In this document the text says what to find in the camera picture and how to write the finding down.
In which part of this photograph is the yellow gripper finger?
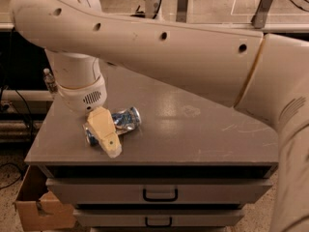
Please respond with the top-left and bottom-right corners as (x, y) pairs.
(87, 106), (122, 158)

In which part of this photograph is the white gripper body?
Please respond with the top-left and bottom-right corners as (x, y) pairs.
(58, 75), (107, 114)

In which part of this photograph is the crushed red bull can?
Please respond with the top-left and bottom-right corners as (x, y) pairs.
(83, 106), (142, 146)

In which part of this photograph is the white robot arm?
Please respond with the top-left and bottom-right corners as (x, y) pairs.
(9, 0), (309, 232)

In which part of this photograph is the clear plastic water bottle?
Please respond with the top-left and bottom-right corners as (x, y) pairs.
(43, 69), (58, 94)

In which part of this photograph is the upper grey drawer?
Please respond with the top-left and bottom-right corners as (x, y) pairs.
(46, 178), (272, 205)

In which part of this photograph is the grey drawer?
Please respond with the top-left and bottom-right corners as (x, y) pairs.
(73, 209), (244, 228)
(46, 178), (272, 205)

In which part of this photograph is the lower grey drawer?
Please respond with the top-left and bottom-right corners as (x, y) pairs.
(73, 209), (244, 228)

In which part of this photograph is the grey drawer cabinet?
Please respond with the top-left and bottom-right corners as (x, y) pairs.
(25, 64), (278, 232)

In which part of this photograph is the brown cardboard box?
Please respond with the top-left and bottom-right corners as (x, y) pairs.
(14, 166), (76, 231)

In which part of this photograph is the black cable left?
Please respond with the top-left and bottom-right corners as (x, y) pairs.
(0, 27), (37, 143)

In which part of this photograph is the middle metal railing post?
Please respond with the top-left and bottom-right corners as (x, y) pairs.
(176, 0), (188, 23)

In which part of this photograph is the metal railing post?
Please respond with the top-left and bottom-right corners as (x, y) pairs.
(176, 0), (188, 23)
(251, 0), (273, 29)

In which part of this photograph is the right metal railing post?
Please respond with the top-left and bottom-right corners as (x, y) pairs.
(251, 0), (273, 29)

